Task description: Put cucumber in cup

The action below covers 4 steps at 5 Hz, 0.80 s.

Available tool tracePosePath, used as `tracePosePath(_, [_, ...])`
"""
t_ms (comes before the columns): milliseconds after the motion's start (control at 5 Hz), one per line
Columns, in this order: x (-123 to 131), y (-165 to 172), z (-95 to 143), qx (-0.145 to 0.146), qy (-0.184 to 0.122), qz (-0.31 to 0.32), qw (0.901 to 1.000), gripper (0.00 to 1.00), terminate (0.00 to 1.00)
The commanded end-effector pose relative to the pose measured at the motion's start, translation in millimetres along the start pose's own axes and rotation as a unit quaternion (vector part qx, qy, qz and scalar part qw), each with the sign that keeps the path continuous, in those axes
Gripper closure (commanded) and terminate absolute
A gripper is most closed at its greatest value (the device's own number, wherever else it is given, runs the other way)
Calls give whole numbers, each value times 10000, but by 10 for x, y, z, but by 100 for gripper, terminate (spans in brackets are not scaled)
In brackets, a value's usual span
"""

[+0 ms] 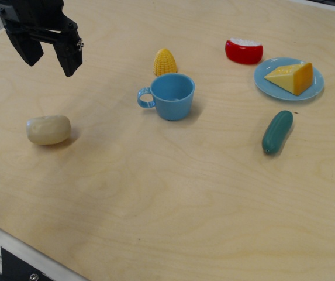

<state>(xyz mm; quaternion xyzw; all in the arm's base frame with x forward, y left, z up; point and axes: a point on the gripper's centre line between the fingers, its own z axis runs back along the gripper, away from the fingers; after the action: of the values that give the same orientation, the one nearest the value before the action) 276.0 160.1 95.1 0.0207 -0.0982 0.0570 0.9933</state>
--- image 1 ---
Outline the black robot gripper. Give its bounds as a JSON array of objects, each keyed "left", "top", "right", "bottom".
[{"left": 0, "top": 1, "right": 84, "bottom": 77}]

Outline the green toy cucumber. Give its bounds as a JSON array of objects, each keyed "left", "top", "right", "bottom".
[{"left": 261, "top": 110, "right": 293, "bottom": 154}]

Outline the blue plastic cup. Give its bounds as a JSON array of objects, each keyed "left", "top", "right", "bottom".
[{"left": 137, "top": 73, "right": 195, "bottom": 121}]

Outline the beige toy potato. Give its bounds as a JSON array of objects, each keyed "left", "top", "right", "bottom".
[{"left": 26, "top": 115, "right": 71, "bottom": 145}]

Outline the yellow toy corn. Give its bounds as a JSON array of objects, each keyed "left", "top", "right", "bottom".
[{"left": 153, "top": 48, "right": 177, "bottom": 76}]

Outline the red toy cheese wheel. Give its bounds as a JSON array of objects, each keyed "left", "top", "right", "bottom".
[{"left": 225, "top": 38, "right": 264, "bottom": 64}]

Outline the yellow toy cheese wedge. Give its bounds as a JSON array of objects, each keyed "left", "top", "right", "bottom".
[{"left": 264, "top": 63, "right": 314, "bottom": 96}]

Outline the aluminium table frame rail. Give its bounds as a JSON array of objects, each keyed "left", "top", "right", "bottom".
[{"left": 0, "top": 229, "right": 86, "bottom": 280}]

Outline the black corner bracket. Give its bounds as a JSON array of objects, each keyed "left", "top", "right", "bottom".
[{"left": 1, "top": 248, "right": 53, "bottom": 281}]

